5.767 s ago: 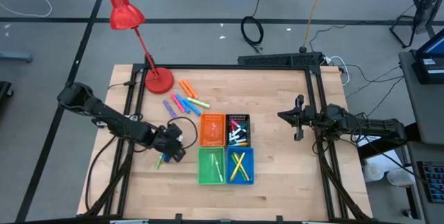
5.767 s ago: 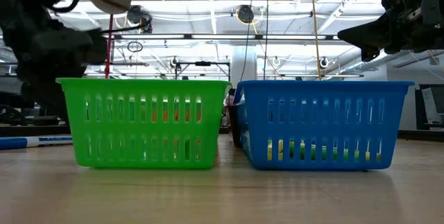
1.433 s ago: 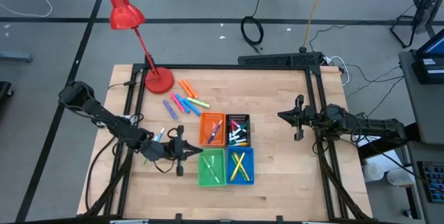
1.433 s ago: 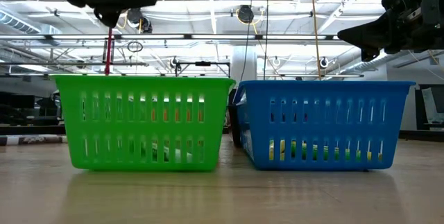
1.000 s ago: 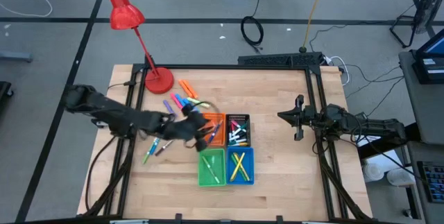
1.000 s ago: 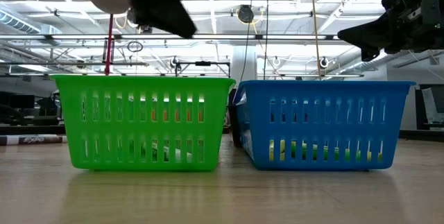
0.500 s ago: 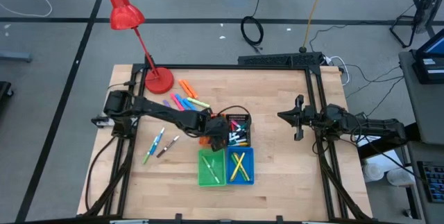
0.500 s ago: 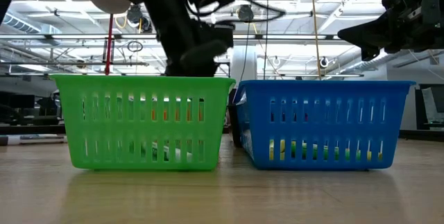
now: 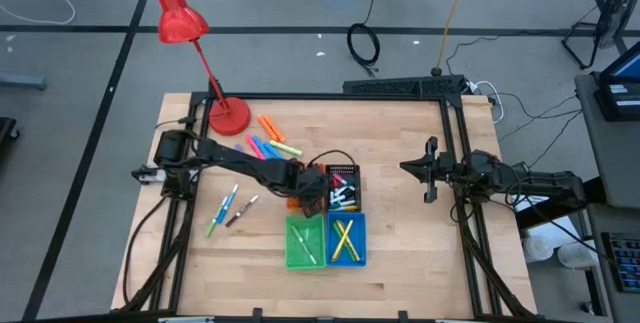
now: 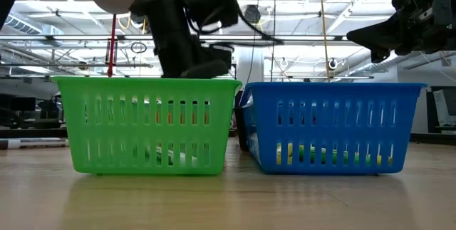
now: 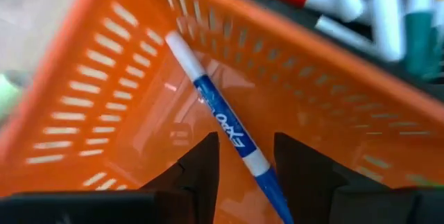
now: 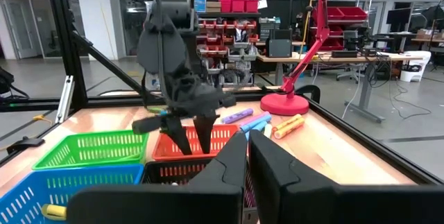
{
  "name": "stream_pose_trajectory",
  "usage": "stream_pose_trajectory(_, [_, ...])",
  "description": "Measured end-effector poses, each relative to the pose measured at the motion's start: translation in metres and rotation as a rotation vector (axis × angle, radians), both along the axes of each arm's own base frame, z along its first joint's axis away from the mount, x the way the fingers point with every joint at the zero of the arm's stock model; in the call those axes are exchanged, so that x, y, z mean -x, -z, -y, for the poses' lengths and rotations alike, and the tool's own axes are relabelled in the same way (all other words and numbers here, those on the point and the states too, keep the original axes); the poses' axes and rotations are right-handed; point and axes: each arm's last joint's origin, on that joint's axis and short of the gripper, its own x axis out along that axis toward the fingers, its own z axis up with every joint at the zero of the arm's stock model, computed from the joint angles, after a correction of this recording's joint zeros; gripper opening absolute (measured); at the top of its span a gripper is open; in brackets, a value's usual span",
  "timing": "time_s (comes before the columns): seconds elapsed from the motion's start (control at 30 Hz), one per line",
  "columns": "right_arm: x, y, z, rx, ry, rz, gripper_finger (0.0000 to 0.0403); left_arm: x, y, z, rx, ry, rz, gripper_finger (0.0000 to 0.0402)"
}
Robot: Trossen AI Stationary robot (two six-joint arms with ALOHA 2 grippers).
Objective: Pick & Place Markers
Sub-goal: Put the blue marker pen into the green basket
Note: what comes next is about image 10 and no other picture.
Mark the green plastic basket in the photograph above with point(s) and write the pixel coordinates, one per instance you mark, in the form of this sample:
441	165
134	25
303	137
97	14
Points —
142	87

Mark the orange plastic basket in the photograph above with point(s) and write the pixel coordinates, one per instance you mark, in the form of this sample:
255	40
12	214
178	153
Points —
159	116

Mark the long ceiling light bar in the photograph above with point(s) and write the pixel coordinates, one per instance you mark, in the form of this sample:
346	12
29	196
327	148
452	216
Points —
303	38

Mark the blue plastic basket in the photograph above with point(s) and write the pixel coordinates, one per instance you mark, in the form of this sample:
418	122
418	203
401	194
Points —
335	93

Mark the yellow slim highlighter pen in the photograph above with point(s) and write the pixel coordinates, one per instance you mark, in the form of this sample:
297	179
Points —
379	159
290	153

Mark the grey horizontal rail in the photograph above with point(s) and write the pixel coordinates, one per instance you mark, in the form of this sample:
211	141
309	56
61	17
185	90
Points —
71	65

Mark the dark background workstation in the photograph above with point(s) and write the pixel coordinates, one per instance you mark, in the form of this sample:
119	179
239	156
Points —
21	109

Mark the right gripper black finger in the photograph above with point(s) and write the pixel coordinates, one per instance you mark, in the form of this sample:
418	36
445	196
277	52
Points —
384	37

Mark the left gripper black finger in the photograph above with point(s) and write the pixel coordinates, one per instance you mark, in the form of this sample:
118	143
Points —
206	69

